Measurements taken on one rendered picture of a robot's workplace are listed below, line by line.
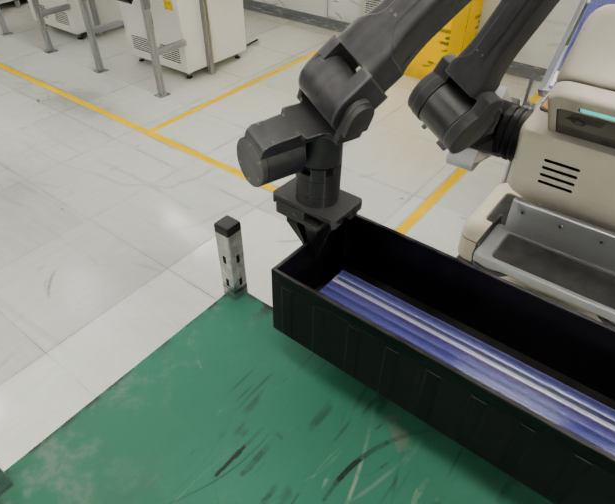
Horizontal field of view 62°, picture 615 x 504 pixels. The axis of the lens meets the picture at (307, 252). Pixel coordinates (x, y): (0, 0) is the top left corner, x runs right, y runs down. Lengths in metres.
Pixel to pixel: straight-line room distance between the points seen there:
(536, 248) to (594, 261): 0.08
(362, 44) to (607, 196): 0.47
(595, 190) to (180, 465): 0.69
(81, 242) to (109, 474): 2.03
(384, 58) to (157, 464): 0.55
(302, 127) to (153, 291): 1.80
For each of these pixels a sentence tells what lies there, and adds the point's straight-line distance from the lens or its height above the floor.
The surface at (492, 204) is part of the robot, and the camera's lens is 1.38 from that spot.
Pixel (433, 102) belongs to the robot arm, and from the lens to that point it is 0.78.
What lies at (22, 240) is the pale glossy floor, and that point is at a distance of 2.82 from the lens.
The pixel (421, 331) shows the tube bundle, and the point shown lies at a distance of 0.68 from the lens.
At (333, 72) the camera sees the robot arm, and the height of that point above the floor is 1.37.
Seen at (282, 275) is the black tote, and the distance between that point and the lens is 0.64.
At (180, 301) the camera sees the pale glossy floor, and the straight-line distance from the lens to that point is 2.23.
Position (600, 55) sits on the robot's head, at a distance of 0.76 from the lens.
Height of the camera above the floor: 1.57
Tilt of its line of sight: 41 degrees down
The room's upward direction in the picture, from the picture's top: straight up
